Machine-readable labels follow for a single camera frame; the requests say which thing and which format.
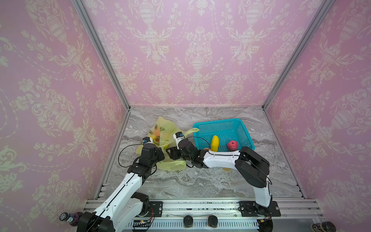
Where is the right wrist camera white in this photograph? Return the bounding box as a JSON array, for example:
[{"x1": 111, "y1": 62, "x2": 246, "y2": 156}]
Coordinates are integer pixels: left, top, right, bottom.
[{"x1": 173, "y1": 131, "x2": 185, "y2": 149}]

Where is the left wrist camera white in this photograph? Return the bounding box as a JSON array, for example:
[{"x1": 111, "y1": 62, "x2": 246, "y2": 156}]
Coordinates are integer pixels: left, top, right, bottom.
[{"x1": 143, "y1": 137, "x2": 154, "y2": 145}]

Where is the black knob left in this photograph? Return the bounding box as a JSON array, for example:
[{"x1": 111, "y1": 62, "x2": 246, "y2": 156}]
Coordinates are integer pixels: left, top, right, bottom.
[{"x1": 183, "y1": 215, "x2": 194, "y2": 228}]

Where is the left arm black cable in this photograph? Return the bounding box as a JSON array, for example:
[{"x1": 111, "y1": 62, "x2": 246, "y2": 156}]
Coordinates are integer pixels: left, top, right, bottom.
[{"x1": 118, "y1": 143, "x2": 158, "y2": 176}]

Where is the pink toy fruit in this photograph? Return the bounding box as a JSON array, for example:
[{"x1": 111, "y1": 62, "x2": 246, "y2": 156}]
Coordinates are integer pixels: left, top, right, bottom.
[{"x1": 227, "y1": 140, "x2": 239, "y2": 151}]

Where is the circuit board with wires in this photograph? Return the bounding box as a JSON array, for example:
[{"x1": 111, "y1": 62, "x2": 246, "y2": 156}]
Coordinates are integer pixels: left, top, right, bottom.
[{"x1": 133, "y1": 220, "x2": 152, "y2": 228}]

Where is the yellow-green plastic bag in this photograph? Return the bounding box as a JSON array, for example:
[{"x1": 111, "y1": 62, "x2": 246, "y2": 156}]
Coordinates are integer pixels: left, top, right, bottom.
[{"x1": 134, "y1": 117, "x2": 199, "y2": 172}]

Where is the aluminium frame post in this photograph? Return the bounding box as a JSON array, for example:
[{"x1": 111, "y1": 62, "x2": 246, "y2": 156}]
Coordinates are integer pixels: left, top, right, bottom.
[
  {"x1": 72, "y1": 0, "x2": 130, "y2": 111},
  {"x1": 262, "y1": 0, "x2": 335, "y2": 112}
]

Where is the dark jar bottom right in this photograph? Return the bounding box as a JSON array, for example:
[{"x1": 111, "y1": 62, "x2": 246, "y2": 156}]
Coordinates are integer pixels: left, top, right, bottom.
[{"x1": 310, "y1": 221, "x2": 337, "y2": 232}]

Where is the aluminium frame post right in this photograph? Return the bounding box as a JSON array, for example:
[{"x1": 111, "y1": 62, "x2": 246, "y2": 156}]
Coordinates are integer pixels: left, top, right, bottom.
[{"x1": 262, "y1": 0, "x2": 335, "y2": 112}]

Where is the purple bottle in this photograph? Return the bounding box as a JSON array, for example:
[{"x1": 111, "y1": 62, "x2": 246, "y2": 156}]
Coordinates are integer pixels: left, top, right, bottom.
[{"x1": 59, "y1": 212, "x2": 83, "y2": 227}]

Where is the black knob right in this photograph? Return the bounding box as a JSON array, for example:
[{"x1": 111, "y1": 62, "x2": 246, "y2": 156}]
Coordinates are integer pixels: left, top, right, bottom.
[{"x1": 207, "y1": 215, "x2": 218, "y2": 228}]

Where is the black knob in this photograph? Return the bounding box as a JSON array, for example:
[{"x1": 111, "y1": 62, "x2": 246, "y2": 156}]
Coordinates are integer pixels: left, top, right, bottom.
[
  {"x1": 183, "y1": 215, "x2": 194, "y2": 228},
  {"x1": 207, "y1": 215, "x2": 218, "y2": 228}
]

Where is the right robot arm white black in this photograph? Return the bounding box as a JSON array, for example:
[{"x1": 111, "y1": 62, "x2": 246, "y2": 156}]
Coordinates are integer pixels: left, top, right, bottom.
[{"x1": 166, "y1": 139, "x2": 272, "y2": 217}]

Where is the teal plastic basket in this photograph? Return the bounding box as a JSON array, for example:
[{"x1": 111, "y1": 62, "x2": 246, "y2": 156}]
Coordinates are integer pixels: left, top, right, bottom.
[{"x1": 193, "y1": 119, "x2": 255, "y2": 152}]

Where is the yellow toy banana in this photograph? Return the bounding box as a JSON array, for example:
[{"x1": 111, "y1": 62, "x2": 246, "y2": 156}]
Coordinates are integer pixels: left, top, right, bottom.
[{"x1": 211, "y1": 135, "x2": 220, "y2": 152}]

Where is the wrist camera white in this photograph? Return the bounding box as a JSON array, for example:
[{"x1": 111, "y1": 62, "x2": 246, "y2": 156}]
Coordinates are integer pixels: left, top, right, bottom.
[
  {"x1": 143, "y1": 137, "x2": 154, "y2": 145},
  {"x1": 173, "y1": 131, "x2": 185, "y2": 149}
]

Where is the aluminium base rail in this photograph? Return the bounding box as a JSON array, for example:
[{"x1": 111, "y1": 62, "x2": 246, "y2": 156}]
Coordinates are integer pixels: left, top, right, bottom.
[{"x1": 82, "y1": 198, "x2": 325, "y2": 230}]

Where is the aluminium frame post left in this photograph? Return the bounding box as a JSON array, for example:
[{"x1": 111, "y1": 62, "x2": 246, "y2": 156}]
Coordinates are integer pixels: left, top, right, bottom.
[{"x1": 72, "y1": 0, "x2": 130, "y2": 111}]

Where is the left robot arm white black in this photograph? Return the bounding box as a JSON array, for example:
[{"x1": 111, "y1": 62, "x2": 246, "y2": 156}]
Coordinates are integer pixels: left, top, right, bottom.
[{"x1": 77, "y1": 141, "x2": 165, "y2": 232}]

